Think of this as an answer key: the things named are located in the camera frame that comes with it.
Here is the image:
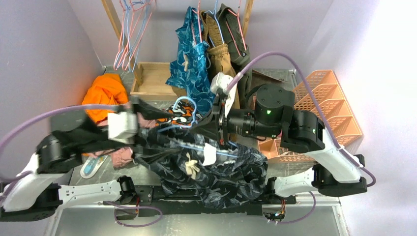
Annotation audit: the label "orange garment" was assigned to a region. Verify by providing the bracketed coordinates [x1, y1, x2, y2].
[82, 73, 128, 105]

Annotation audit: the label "empty wire hangers bunch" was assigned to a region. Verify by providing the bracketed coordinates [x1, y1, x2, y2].
[113, 0, 156, 72]

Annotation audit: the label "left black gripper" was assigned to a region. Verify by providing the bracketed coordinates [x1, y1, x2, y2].
[77, 96, 179, 164]

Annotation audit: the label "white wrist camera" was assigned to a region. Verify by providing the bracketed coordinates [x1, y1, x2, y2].
[210, 72, 237, 118]
[107, 112, 138, 145]

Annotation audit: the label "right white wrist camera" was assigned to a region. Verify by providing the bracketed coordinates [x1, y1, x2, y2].
[210, 72, 237, 118]

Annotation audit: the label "light blue wire hanger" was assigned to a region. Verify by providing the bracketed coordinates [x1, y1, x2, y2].
[155, 96, 237, 165]

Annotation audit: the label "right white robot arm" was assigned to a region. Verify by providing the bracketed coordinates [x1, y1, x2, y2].
[191, 84, 367, 204]

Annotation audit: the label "wooden clothes rack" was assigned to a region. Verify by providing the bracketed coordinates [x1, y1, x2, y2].
[101, 0, 253, 101]

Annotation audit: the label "brown hanging shorts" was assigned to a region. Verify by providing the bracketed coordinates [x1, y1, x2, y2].
[200, 11, 242, 110]

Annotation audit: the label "blue leaf print shorts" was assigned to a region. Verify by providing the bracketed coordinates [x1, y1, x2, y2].
[166, 6, 215, 115]

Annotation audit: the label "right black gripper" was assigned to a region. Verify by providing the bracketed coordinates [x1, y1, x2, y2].
[190, 96, 280, 145]

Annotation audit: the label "dark leaf print shorts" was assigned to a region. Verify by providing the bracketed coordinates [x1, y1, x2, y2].
[134, 126, 268, 209]

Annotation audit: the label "peach plastic file organizer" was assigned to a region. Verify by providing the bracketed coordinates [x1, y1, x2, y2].
[258, 70, 362, 163]

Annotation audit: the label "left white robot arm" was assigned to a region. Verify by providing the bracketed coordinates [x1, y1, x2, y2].
[0, 99, 172, 222]

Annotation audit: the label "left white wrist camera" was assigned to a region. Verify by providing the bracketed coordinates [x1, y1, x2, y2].
[107, 112, 138, 145]

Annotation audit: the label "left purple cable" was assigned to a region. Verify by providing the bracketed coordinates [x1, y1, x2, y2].
[0, 104, 124, 203]

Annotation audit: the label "orange camouflage shorts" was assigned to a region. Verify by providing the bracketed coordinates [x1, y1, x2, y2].
[155, 100, 202, 126]

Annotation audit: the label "dark green hanging shorts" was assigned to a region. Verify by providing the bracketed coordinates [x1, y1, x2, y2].
[216, 4, 252, 108]

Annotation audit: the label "pink drawstring shorts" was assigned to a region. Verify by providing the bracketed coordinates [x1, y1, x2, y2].
[83, 110, 156, 169]

